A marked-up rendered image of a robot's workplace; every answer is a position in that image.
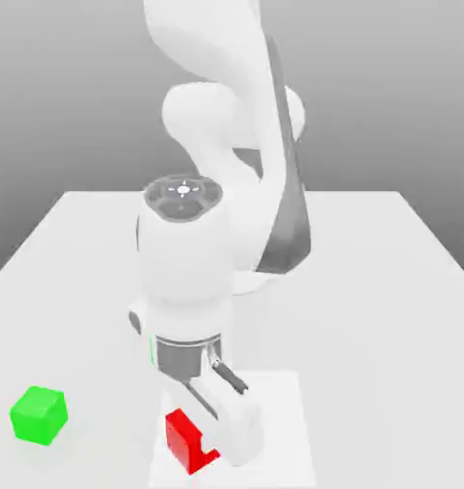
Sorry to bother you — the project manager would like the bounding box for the small green cube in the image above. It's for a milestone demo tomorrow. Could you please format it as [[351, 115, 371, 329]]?
[[9, 385, 70, 447]]

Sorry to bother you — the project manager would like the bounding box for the small red cube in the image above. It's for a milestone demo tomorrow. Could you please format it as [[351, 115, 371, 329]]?
[[164, 407, 221, 476]]

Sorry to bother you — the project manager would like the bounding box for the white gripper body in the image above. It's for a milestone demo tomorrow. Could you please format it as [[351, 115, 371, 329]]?
[[159, 372, 263, 468]]

